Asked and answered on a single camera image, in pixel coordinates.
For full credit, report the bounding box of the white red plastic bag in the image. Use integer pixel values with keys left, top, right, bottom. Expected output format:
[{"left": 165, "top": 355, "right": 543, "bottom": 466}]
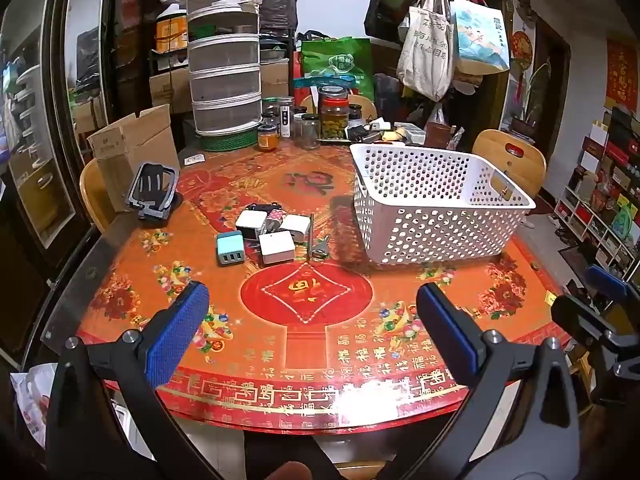
[{"left": 10, "top": 362, "right": 59, "bottom": 449}]

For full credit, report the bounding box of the wooden chair with cutout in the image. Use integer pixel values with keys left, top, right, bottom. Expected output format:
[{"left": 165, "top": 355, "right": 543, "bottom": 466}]
[{"left": 472, "top": 129, "right": 547, "bottom": 197}]

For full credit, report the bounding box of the brown cardboard carton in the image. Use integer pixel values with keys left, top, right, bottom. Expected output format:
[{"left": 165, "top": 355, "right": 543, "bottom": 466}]
[{"left": 149, "top": 62, "right": 195, "bottom": 114}]

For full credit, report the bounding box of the red printed tablecloth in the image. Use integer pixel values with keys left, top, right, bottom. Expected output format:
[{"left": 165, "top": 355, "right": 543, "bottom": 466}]
[{"left": 76, "top": 139, "right": 572, "bottom": 437}]

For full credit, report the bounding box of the large white charger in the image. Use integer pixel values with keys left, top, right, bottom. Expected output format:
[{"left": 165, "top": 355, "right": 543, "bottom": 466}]
[{"left": 258, "top": 230, "right": 297, "bottom": 267}]

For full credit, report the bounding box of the white charger black face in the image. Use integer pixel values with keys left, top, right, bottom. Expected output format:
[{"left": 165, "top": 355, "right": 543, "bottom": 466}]
[{"left": 235, "top": 209, "right": 269, "bottom": 242}]

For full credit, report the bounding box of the dark glass door cabinet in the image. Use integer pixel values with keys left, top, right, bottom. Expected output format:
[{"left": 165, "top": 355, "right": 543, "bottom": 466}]
[{"left": 0, "top": 0, "right": 151, "bottom": 361}]

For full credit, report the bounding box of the potted plant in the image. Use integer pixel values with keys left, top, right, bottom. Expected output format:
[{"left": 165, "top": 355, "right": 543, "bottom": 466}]
[{"left": 509, "top": 64, "right": 552, "bottom": 139}]

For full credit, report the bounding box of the white plug charger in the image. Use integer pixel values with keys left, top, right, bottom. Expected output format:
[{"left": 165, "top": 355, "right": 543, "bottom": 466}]
[{"left": 281, "top": 214, "right": 311, "bottom": 246}]

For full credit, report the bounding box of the white lidded tray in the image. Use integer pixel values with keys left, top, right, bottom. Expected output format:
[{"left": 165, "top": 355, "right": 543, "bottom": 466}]
[{"left": 394, "top": 122, "right": 427, "bottom": 145}]

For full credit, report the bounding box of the empty glass jar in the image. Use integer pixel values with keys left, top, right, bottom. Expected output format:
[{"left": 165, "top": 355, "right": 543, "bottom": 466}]
[{"left": 301, "top": 114, "right": 321, "bottom": 150}]

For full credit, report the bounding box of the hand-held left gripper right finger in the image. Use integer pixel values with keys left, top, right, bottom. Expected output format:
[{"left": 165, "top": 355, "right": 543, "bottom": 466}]
[{"left": 385, "top": 282, "right": 582, "bottom": 480}]

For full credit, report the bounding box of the white perforated plastic basket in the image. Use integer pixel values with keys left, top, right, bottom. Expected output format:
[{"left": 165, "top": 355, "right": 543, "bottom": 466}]
[{"left": 349, "top": 143, "right": 537, "bottom": 265}]

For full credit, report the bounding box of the black grey phone stand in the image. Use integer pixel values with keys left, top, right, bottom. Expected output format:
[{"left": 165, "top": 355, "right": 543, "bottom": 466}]
[{"left": 125, "top": 162, "right": 182, "bottom": 224}]

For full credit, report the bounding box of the large pickle jar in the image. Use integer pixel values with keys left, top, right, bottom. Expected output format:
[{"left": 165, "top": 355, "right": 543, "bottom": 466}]
[{"left": 318, "top": 86, "right": 350, "bottom": 140}]

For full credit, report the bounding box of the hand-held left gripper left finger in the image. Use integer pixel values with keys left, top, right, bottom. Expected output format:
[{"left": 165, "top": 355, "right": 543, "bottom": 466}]
[{"left": 46, "top": 281, "right": 227, "bottom": 480}]

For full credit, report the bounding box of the red wall poster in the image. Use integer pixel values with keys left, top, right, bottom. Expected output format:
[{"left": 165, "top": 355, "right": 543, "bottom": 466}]
[{"left": 605, "top": 36, "right": 639, "bottom": 111}]

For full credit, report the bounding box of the green shopping bag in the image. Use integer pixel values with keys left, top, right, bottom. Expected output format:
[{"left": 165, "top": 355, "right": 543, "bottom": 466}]
[{"left": 299, "top": 36, "right": 375, "bottom": 102}]

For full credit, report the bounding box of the green woven basket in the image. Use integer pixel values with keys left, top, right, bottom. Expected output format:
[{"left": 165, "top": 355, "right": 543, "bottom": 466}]
[{"left": 195, "top": 127, "right": 264, "bottom": 153}]

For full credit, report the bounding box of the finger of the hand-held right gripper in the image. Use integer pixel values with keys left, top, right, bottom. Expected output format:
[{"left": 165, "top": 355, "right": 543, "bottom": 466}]
[
  {"left": 550, "top": 294, "right": 640, "bottom": 407},
  {"left": 584, "top": 264, "right": 640, "bottom": 311}
]

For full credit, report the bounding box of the person's left hand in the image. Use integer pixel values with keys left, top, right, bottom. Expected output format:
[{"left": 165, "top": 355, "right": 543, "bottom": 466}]
[{"left": 269, "top": 462, "right": 312, "bottom": 480}]

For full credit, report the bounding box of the black wallet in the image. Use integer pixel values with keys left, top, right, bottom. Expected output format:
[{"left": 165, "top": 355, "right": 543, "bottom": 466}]
[{"left": 346, "top": 125, "right": 382, "bottom": 144}]

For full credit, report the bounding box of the stacked mesh drying rack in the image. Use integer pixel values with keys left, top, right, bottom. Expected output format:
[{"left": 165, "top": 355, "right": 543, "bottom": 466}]
[{"left": 186, "top": 0, "right": 264, "bottom": 139}]

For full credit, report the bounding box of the open cardboard box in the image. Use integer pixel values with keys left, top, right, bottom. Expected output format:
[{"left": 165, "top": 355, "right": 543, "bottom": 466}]
[{"left": 87, "top": 104, "right": 181, "bottom": 213}]

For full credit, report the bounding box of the orange labelled container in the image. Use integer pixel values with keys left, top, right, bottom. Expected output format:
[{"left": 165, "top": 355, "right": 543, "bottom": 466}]
[{"left": 154, "top": 4, "right": 189, "bottom": 54}]

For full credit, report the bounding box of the beige tote bag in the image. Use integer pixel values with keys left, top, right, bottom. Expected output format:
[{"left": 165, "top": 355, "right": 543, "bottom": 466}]
[{"left": 397, "top": 0, "right": 456, "bottom": 104}]

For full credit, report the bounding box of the round red ornament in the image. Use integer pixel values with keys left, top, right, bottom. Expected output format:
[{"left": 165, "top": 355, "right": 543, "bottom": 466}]
[{"left": 510, "top": 30, "right": 534, "bottom": 72}]

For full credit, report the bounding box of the brown cup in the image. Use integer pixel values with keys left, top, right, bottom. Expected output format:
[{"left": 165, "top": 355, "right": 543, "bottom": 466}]
[{"left": 425, "top": 121, "right": 454, "bottom": 149}]

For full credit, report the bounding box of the white shelf with boxes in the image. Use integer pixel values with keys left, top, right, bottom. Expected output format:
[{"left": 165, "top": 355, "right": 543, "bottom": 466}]
[{"left": 551, "top": 105, "right": 640, "bottom": 282}]

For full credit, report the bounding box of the light blue illustrated bag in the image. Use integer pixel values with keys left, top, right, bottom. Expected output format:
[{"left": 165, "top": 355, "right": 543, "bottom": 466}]
[{"left": 449, "top": 0, "right": 511, "bottom": 75}]

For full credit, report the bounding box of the small orange jar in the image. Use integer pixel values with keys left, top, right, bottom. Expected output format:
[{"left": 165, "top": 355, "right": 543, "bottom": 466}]
[{"left": 257, "top": 124, "right": 279, "bottom": 152}]

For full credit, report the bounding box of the black plastic bag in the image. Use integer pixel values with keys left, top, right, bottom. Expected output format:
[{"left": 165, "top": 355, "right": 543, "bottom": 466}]
[{"left": 251, "top": 0, "right": 299, "bottom": 31}]

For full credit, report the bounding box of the teal usb charger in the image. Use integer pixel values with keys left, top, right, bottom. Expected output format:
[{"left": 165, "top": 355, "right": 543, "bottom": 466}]
[{"left": 216, "top": 232, "right": 247, "bottom": 266}]

